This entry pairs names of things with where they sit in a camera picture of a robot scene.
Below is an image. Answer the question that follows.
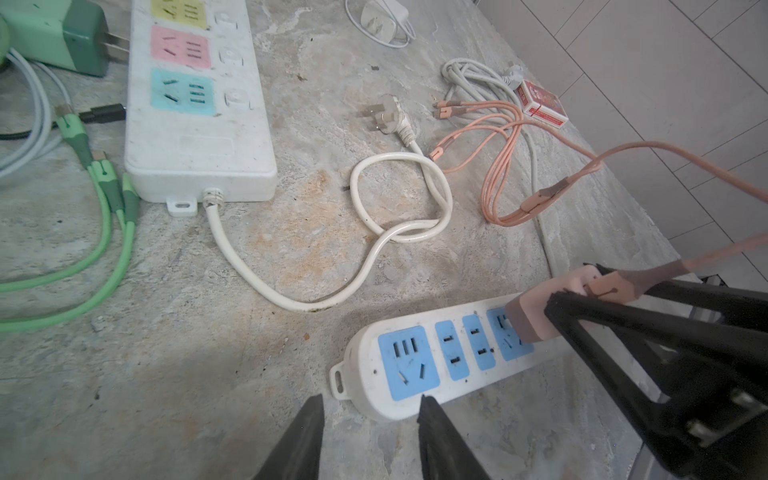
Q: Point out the pink charging cable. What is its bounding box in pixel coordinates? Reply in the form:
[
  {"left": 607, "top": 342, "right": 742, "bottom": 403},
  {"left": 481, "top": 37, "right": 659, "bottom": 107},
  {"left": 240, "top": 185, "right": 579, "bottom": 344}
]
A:
[{"left": 428, "top": 98, "right": 768, "bottom": 301}]

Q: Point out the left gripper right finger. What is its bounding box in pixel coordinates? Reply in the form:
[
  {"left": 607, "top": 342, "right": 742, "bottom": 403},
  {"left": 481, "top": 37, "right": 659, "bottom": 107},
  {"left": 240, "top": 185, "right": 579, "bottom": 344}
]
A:
[{"left": 417, "top": 396, "right": 489, "bottom": 480}]

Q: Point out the pink charger plug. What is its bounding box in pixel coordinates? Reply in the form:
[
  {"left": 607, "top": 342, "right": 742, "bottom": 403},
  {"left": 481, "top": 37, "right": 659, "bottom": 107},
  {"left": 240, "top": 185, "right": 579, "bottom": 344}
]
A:
[{"left": 505, "top": 265, "right": 601, "bottom": 343}]

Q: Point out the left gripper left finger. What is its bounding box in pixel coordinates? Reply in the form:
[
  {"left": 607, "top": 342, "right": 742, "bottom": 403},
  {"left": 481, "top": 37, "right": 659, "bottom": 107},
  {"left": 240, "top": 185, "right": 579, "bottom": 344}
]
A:
[{"left": 254, "top": 394, "right": 325, "bottom": 480}]

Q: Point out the green charging cable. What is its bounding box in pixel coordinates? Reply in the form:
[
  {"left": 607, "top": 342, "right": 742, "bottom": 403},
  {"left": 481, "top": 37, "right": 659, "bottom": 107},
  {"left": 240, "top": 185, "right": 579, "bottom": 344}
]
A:
[{"left": 0, "top": 104, "right": 142, "bottom": 334}]

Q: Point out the white power strip cord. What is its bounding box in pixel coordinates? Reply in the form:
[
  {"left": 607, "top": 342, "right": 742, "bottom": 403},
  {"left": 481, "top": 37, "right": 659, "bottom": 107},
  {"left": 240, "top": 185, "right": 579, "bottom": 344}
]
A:
[{"left": 202, "top": 94, "right": 454, "bottom": 313}]

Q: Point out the short blue power strip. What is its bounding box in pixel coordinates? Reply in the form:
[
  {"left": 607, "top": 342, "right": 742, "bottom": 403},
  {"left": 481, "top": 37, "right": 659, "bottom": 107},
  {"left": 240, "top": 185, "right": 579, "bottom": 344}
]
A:
[{"left": 329, "top": 295, "right": 569, "bottom": 422}]

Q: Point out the red card box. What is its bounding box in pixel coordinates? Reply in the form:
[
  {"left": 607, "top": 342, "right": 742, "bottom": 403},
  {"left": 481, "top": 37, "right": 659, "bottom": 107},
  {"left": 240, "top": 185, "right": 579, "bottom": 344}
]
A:
[{"left": 515, "top": 80, "right": 569, "bottom": 129}]

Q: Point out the green charger plug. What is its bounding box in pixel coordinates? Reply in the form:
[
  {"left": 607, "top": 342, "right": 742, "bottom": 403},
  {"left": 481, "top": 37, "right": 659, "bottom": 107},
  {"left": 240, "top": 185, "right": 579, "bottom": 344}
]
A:
[{"left": 1, "top": 0, "right": 130, "bottom": 77}]

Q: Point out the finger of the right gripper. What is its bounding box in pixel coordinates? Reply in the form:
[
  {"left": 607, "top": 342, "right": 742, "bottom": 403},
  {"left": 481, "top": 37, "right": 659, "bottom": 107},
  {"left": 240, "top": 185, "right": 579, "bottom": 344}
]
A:
[{"left": 549, "top": 280, "right": 767, "bottom": 479}]

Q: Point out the white cable bundle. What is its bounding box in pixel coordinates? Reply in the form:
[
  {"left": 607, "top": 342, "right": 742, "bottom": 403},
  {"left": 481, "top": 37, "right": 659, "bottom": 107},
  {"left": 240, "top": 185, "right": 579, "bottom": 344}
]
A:
[{"left": 440, "top": 56, "right": 556, "bottom": 277}]

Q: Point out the long multicolour power strip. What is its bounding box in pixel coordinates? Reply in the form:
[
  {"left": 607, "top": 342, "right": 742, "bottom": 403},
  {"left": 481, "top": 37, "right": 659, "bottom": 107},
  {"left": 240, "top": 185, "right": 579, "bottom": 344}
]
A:
[{"left": 124, "top": 0, "right": 278, "bottom": 216}]

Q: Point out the white charger with cable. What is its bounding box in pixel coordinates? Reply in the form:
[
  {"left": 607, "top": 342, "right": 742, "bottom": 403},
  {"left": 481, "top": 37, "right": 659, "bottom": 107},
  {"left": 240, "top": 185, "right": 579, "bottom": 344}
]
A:
[{"left": 343, "top": 0, "right": 416, "bottom": 49}]

